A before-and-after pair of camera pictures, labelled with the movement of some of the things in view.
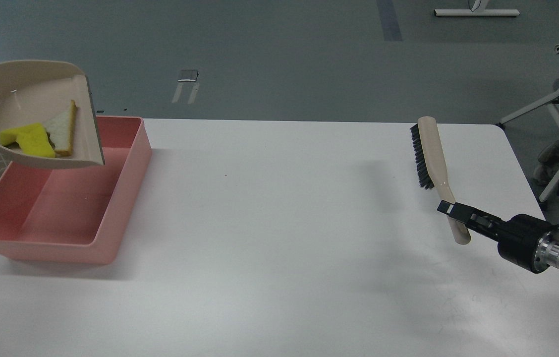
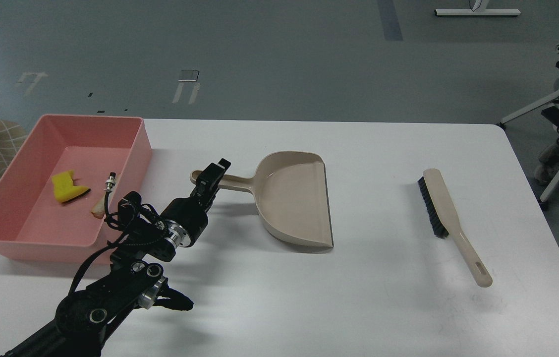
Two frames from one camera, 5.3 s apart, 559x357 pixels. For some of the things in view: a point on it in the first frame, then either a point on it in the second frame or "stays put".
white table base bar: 478,12 stays put
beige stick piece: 60,129 → 98,211
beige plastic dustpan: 5,95 → 289,188
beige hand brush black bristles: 432,168 → 445,221
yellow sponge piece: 32,139 → 64,189
